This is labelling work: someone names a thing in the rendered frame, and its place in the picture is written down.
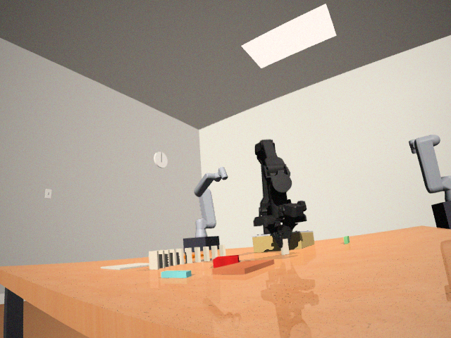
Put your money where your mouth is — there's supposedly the light blue domino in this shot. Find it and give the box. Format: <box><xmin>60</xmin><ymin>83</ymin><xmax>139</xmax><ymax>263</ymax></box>
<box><xmin>161</xmin><ymin>270</ymin><xmax>192</xmax><ymax>278</ymax></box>

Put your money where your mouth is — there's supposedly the cream flat square pad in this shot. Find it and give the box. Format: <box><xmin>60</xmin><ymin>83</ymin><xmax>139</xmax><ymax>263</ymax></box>
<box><xmin>100</xmin><ymin>263</ymin><xmax>149</xmax><ymax>270</ymax></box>

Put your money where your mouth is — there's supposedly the white domino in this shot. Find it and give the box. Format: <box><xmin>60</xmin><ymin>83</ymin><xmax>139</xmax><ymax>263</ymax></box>
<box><xmin>219</xmin><ymin>244</ymin><xmax>226</xmax><ymax>256</ymax></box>
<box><xmin>159</xmin><ymin>251</ymin><xmax>166</xmax><ymax>268</ymax></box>
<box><xmin>281</xmin><ymin>239</ymin><xmax>290</xmax><ymax>255</ymax></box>
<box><xmin>149</xmin><ymin>251</ymin><xmax>160</xmax><ymax>270</ymax></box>
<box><xmin>194</xmin><ymin>247</ymin><xmax>201</xmax><ymax>263</ymax></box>
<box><xmin>168</xmin><ymin>249</ymin><xmax>177</xmax><ymax>266</ymax></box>
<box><xmin>162</xmin><ymin>250</ymin><xmax>171</xmax><ymax>267</ymax></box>
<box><xmin>203</xmin><ymin>246</ymin><xmax>210</xmax><ymax>261</ymax></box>
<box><xmin>185</xmin><ymin>248</ymin><xmax>192</xmax><ymax>263</ymax></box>
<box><xmin>176</xmin><ymin>249</ymin><xmax>185</xmax><ymax>265</ymax></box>
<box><xmin>211</xmin><ymin>246</ymin><xmax>218</xmax><ymax>260</ymax></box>

